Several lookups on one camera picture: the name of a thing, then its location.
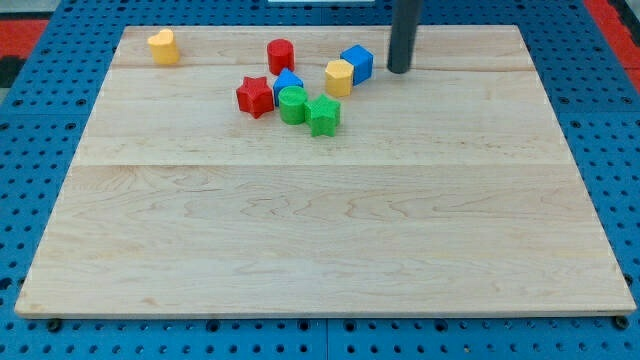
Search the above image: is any light wooden board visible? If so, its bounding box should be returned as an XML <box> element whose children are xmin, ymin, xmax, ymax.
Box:
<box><xmin>15</xmin><ymin>25</ymin><xmax>636</xmax><ymax>319</ymax></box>

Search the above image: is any green cylinder block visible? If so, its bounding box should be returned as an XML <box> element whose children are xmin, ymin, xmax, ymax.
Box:
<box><xmin>278</xmin><ymin>86</ymin><xmax>308</xmax><ymax>125</ymax></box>

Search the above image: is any blue cube block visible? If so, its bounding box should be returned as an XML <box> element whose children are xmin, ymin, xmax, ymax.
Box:
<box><xmin>340</xmin><ymin>44</ymin><xmax>374</xmax><ymax>86</ymax></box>

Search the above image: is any red cylinder block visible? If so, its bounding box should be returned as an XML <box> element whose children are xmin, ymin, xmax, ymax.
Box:
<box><xmin>266</xmin><ymin>38</ymin><xmax>295</xmax><ymax>75</ymax></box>

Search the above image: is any yellow heart block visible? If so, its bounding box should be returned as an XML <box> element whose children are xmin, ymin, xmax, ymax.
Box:
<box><xmin>147</xmin><ymin>29</ymin><xmax>180</xmax><ymax>65</ymax></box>

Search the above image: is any blue perforated base panel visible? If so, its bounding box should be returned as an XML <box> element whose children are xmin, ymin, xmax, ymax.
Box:
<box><xmin>1</xmin><ymin>1</ymin><xmax>639</xmax><ymax>359</ymax></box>

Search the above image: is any red star block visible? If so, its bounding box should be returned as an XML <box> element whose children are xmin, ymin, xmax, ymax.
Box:
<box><xmin>236</xmin><ymin>76</ymin><xmax>274</xmax><ymax>119</ymax></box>

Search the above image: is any green star block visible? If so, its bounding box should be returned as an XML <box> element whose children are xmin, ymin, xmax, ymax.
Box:
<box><xmin>304</xmin><ymin>94</ymin><xmax>341</xmax><ymax>137</ymax></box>

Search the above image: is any blue pentagon block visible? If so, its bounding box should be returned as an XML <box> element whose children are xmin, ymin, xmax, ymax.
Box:
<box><xmin>273</xmin><ymin>68</ymin><xmax>304</xmax><ymax>107</ymax></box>

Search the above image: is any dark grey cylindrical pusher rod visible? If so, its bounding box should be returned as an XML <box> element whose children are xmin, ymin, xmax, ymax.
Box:
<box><xmin>387</xmin><ymin>0</ymin><xmax>423</xmax><ymax>74</ymax></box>

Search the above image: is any yellow hexagon block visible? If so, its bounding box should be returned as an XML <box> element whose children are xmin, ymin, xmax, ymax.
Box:
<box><xmin>325</xmin><ymin>59</ymin><xmax>354</xmax><ymax>97</ymax></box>

